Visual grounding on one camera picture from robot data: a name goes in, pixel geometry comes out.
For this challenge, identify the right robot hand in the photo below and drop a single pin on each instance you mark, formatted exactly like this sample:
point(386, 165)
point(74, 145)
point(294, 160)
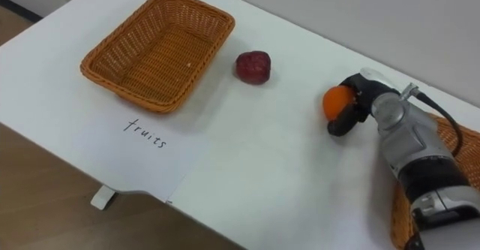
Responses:
point(356, 96)

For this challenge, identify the orange fruit soft toy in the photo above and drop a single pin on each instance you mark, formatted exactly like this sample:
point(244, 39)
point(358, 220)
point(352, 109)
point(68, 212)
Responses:
point(336, 101)

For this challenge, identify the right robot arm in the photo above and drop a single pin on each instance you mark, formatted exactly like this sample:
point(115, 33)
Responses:
point(423, 160)

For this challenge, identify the red apple soft toy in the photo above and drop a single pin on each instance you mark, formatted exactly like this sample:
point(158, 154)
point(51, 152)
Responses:
point(253, 67)

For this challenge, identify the white desk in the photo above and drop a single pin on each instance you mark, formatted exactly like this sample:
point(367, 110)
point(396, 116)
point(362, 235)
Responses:
point(262, 167)

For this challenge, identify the orange wicker basket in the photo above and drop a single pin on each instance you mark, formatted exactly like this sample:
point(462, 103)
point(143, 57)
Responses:
point(161, 51)
point(468, 148)

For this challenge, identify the white paper sheet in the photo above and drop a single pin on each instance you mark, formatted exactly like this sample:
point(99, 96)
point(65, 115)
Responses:
point(127, 156)

